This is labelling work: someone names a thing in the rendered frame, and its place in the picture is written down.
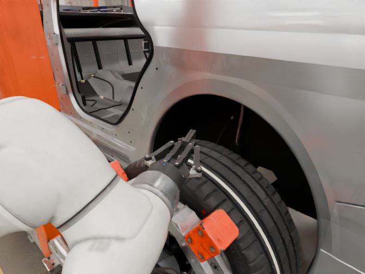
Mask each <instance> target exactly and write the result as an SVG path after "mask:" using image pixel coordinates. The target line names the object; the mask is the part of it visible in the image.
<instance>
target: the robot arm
mask: <svg viewBox="0 0 365 274"><path fill-rule="evenodd" d="M181 151H183V152H182V154H181V156H179V154H180V153H181ZM199 151H200V147H199V146H196V130H193V129H190V131H189V132H188V134H187V135H186V137H182V138H178V142H174V141H169V142H168V143H166V144H165V145H163V146H162V147H160V148H159V149H158V150H156V151H155V152H153V153H152V154H149V155H145V156H144V166H145V167H148V168H149V169H148V170H147V171H145V172H143V173H141V174H139V175H138V176H137V177H136V179H135V180H134V181H133V182H132V183H131V185H130V184H128V183H127V182H126V181H124V180H123V179H122V178H121V177H120V176H119V175H118V174H117V173H116V171H115V170H114V169H113V168H112V167H111V165H110V164H109V162H108V161H107V159H106V157H105V156H104V154H103V153H102V152H101V151H100V149H99V148H98V147H97V146H96V145H95V144H94V143H93V142H92V140H91V139H90V138H89V137H88V136H87V135H86V134H85V133H84V132H83V131H82V130H81V129H80V128H78V127H77V126H76V125H75V124H74V123H73V122H72V121H71V120H70V119H68V118H67V117H66V116H65V115H64V114H62V113H61V112H59V111H58V110H56V109H55V108H53V107H52V106H50V105H49V104H47V103H45V102H43V101H41V100H38V99H34V98H28V97H24V96H15V97H8V98H5V99H1V100H0V238H1V237H2V236H5V235H7V234H9V233H13V232H33V231H34V230H36V229H37V228H38V227H40V226H42V225H45V224H47V223H49V222H50V223H51V224H52V225H53V226H54V227H55V228H57V230H58V231H59V232H60V233H61V235H62V236H63V237H64V239H65V241H66V243H67V245H68V248H69V249H70V252H69V253H68V255H67V256H66V258H65V261H64V265H63V268H62V273H61V274H151V272H152V270H153V268H154V266H155V265H156V263H157V261H158V259H159V257H160V254H161V252H162V250H163V247H164V244H165V241H166V238H167V233H168V225H169V223H170V222H171V220H172V218H173V214H174V212H175V210H176V208H177V206H178V204H179V193H180V191H181V189H182V187H183V185H184V183H185V182H187V181H188V180H189V178H192V177H195V179H196V180H201V177H202V167H201V166H200V164H199ZM192 154H194V156H193V166H192V168H191V170H190V171H189V170H188V168H187V167H186V163H187V162H188V160H189V158H190V156H192Z"/></svg>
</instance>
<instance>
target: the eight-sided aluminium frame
mask: <svg viewBox="0 0 365 274"><path fill-rule="evenodd" d="M135 179H136V177H135V178H133V179H132V180H130V181H128V182H127V183H128V184H130V185H131V183H132V182H133V181H134V180H135ZM200 221H201V219H200V218H199V217H198V216H197V215H196V214H195V212H194V211H193V210H192V209H190V208H189V207H188V206H187V205H183V204H181V203H180V202H179V204H178V206H177V208H176V210H175V212H174V214H173V218H172V220H171V222H170V223H169V225H168V230H169V231H170V232H171V233H172V234H173V236H174V237H175V238H176V240H177V242H178V244H179V245H180V247H181V249H182V251H183V252H184V254H185V256H186V258H187V259H188V261H189V262H190V264H191V266H192V268H193V269H194V271H195V273H196V274H231V272H230V270H229V269H228V267H227V265H226V264H225V262H224V260H223V258H222V257H221V255H220V254H219V255H217V256H215V257H213V258H211V259H209V260H207V261H205V262H203V263H201V262H200V261H199V259H198V258H197V256H196V255H195V253H194V252H193V251H192V249H191V248H190V246H189V245H188V243H187V242H186V240H185V239H184V237H185V234H186V233H188V232H189V231H190V230H191V229H192V228H193V227H194V226H196V225H197V224H198V223H199V222H200Z"/></svg>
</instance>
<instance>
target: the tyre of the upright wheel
mask: <svg viewBox="0 0 365 274"><path fill-rule="evenodd" d="M196 146H199V147H200V151H199V164H200V166H202V167H204V168H205V169H207V170H208V171H210V172H211V173H212V174H214V175H215V176H216V177H217V178H219V179H220V180H221V181H222V182H223V183H224V184H225V185H226V186H227V187H228V188H229V189H231V191H232V192H233V193H234V194H235V195H236V196H237V197H238V198H239V199H240V200H241V201H242V203H243V204H244V205H245V206H246V207H247V209H248V210H249V211H250V213H251V214H252V216H253V217H254V219H255V220H256V222H257V223H258V224H259V226H260V228H261V229H262V231H263V233H264V235H265V236H266V238H267V240H268V242H269V244H270V247H271V249H272V251H273V253H274V256H275V259H276V262H277V264H278V268H279V271H280V274H300V271H301V247H300V240H299V237H298V232H297V229H296V228H295V224H294V221H293V219H292V218H291V215H290V213H289V211H288V210H287V207H286V205H285V204H284V202H283V200H281V197H280V195H279V194H278V193H277V192H276V191H275V189H274V188H273V186H272V185H269V184H270V182H269V181H268V180H267V179H266V178H265V177H263V175H262V174H261V173H260V172H259V171H257V169H256V168H255V167H254V166H253V165H252V164H249V163H248V161H246V160H245V159H244V158H241V156H240V155H238V154H236V153H234V152H233V151H231V150H229V149H227V148H225V147H223V146H221V145H218V144H216V143H213V142H209V141H204V140H196ZM148 169H149V168H148V167H145V166H144V157H143V158H141V159H139V160H137V161H135V162H133V163H131V164H129V165H128V166H127V167H125V168H124V172H125V173H126V175H127V177H128V178H129V180H132V179H133V178H135V177H137V176H138V175H139V174H141V173H143V172H145V171H147V170H148ZM179 199H181V200H182V201H183V202H184V203H186V204H187V205H188V206H189V207H190V208H191V209H192V210H193V211H194V212H195V213H196V214H197V215H198V216H199V217H200V218H201V219H202V220H203V219H204V218H206V217H207V216H208V215H210V214H211V213H212V212H213V211H215V210H216V209H217V208H219V207H222V208H223V210H224V211H225V212H226V213H227V215H228V216H229V217H230V218H231V220H232V221H233V223H234V224H235V225H236V226H237V228H238V229H239V230H240V234H239V235H238V237H237V238H236V239H235V240H234V241H233V242H232V243H231V244H230V245H229V246H228V247H227V248H226V249H225V251H224V252H225V254H226V256H227V257H228V260H229V262H230V264H231V266H232V268H233V271H234V273H235V274H278V273H277V270H276V267H275V264H274V262H273V258H272V256H271V253H270V251H269V249H268V247H267V245H266V243H265V241H264V239H263V237H262V235H261V233H260V232H259V230H258V229H257V227H256V226H255V223H254V222H253V221H252V219H251V218H250V216H249V215H248V214H247V212H246V211H245V210H244V209H243V207H242V206H241V205H240V204H239V202H238V201H237V200H236V199H235V198H234V197H233V195H232V194H231V193H230V192H229V191H228V190H227V189H226V188H224V187H223V186H222V185H221V184H220V183H219V182H218V181H217V180H215V179H214V178H213V177H212V176H210V175H209V174H208V173H207V172H205V171H204V170H202V177H201V180H196V179H195V177H192V178H189V180H188V181H187V182H185V183H184V185H183V187H182V189H181V191H180V193H179Z"/></svg>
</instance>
